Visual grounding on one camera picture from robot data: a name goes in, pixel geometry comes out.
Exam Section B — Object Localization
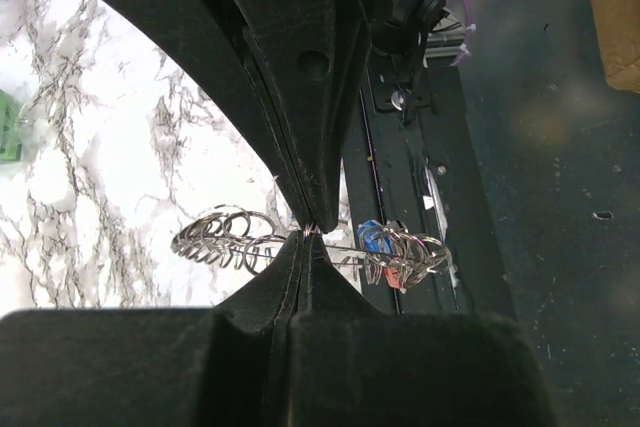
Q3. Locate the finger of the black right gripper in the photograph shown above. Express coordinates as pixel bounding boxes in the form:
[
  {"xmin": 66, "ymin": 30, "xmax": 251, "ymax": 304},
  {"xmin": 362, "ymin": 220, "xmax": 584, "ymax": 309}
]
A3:
[
  {"xmin": 232, "ymin": 0, "xmax": 371, "ymax": 232},
  {"xmin": 103, "ymin": 0, "xmax": 310, "ymax": 224}
]

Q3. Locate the blue green small box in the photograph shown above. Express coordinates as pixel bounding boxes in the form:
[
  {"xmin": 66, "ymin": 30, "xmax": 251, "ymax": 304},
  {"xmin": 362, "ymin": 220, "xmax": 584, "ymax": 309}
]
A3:
[{"xmin": 0, "ymin": 91, "xmax": 22, "ymax": 163}]

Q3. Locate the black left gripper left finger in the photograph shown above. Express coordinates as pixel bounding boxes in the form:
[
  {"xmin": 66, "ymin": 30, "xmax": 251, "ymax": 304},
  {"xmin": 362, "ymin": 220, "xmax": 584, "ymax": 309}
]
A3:
[{"xmin": 1, "ymin": 248, "xmax": 302, "ymax": 426}]

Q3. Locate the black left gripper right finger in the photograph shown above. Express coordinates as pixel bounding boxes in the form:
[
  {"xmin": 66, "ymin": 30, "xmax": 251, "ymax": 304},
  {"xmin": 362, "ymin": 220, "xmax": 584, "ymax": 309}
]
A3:
[{"xmin": 287, "ymin": 235, "xmax": 550, "ymax": 426}]

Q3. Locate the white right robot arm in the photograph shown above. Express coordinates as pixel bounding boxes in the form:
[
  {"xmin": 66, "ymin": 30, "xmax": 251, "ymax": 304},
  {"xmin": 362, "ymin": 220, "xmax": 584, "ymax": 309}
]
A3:
[{"xmin": 102, "ymin": 0, "xmax": 446, "ymax": 232}]

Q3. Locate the brown cardboard box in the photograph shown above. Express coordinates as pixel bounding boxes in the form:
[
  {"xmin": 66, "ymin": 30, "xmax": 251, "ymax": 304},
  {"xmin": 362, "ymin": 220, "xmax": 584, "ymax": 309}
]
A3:
[{"xmin": 591, "ymin": 0, "xmax": 639, "ymax": 93}]

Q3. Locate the red key tag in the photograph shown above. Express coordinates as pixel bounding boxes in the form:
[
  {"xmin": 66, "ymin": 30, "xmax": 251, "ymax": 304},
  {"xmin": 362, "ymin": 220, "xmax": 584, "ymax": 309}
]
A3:
[{"xmin": 384, "ymin": 268, "xmax": 406, "ymax": 293}]

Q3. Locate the metal disc with key rings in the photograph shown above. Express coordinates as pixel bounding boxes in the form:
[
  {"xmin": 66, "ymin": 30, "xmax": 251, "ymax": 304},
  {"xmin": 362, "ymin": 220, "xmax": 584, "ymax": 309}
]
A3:
[{"xmin": 170, "ymin": 204, "xmax": 455, "ymax": 291}]

